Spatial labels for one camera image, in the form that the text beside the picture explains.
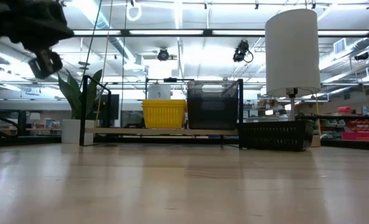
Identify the small background table lamp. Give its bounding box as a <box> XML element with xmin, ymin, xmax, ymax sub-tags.
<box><xmin>29</xmin><ymin>112</ymin><xmax>41</xmax><ymax>126</ymax></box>

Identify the black mesh basket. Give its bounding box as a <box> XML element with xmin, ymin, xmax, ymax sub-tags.
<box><xmin>238</xmin><ymin>119</ymin><xmax>316</xmax><ymax>152</ymax></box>

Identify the black frame wooden board shelf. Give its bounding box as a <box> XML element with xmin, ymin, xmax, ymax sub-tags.
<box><xmin>79</xmin><ymin>74</ymin><xmax>245</xmax><ymax>149</ymax></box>

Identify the background storage shelving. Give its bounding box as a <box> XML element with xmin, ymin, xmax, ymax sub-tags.
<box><xmin>319</xmin><ymin>105</ymin><xmax>369</xmax><ymax>149</ymax></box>

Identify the black background monitor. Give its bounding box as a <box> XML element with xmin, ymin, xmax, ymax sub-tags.
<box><xmin>97</xmin><ymin>94</ymin><xmax>121</xmax><ymax>128</ymax></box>

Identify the grey translucent plastic basket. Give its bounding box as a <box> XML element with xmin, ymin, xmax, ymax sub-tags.
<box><xmin>187</xmin><ymin>87</ymin><xmax>240</xmax><ymax>100</ymax></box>
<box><xmin>187</xmin><ymin>96</ymin><xmax>240</xmax><ymax>131</ymax></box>
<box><xmin>187</xmin><ymin>80</ymin><xmax>240</xmax><ymax>91</ymax></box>

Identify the black ceiling spotlight with cable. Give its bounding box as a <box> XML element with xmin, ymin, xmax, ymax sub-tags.
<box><xmin>232</xmin><ymin>39</ymin><xmax>254</xmax><ymax>63</ymax></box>

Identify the thin black hanging cable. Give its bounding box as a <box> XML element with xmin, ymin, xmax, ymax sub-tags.
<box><xmin>80</xmin><ymin>0</ymin><xmax>103</xmax><ymax>78</ymax></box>

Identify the white plant pot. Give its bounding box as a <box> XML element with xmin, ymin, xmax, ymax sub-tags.
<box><xmin>61</xmin><ymin>119</ymin><xmax>95</xmax><ymax>145</ymax></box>

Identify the black aluminium table frame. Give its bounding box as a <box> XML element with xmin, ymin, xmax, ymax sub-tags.
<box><xmin>0</xmin><ymin>134</ymin><xmax>369</xmax><ymax>149</ymax></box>

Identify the black overhead beam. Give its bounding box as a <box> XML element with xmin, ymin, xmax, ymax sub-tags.
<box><xmin>72</xmin><ymin>29</ymin><xmax>369</xmax><ymax>38</ymax></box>

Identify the white ceiling ring light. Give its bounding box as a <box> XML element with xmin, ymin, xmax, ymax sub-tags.
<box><xmin>126</xmin><ymin>1</ymin><xmax>142</xmax><ymax>22</ymax></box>

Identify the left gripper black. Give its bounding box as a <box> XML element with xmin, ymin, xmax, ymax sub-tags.
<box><xmin>0</xmin><ymin>0</ymin><xmax>75</xmax><ymax>80</ymax></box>

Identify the white shade wooden base lamp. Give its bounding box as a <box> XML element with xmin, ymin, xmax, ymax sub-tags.
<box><xmin>264</xmin><ymin>8</ymin><xmax>322</xmax><ymax>148</ymax></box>

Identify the green leafy plant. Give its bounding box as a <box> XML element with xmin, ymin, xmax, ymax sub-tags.
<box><xmin>57</xmin><ymin>68</ymin><xmax>103</xmax><ymax>121</ymax></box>

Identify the black curved cable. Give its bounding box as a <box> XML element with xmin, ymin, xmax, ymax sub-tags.
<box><xmin>0</xmin><ymin>110</ymin><xmax>21</xmax><ymax>138</ymax></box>

